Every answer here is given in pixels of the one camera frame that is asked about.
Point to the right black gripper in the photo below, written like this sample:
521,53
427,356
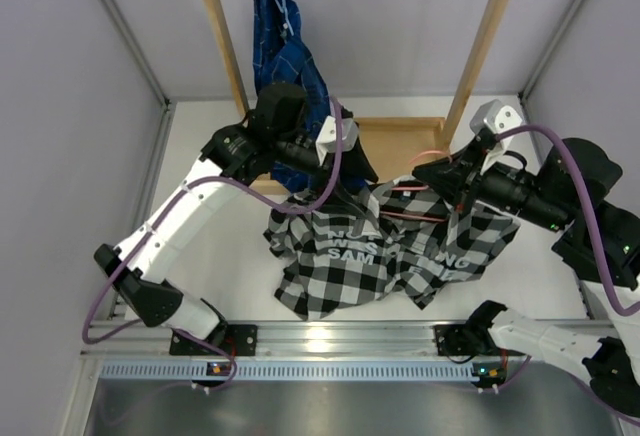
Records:
455,179

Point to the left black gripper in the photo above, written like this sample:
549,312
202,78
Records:
355,162

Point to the black white checkered shirt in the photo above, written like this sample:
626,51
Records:
409,240

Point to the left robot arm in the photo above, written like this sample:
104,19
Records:
271,134

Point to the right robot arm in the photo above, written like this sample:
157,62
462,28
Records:
598,241

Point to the blue plaid shirt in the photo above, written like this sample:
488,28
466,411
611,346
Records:
276,59

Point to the light blue hanger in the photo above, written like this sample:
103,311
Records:
287,29

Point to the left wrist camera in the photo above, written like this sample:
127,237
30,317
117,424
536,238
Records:
334,136

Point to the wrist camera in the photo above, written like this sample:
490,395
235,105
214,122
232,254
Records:
495,117
334,136

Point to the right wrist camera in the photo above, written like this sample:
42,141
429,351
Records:
495,117

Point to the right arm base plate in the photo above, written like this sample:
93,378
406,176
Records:
451,341

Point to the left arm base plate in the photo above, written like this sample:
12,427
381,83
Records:
239,340

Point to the slotted cable duct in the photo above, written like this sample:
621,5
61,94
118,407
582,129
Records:
208,370

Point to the aluminium mounting rail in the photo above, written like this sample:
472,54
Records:
289,340

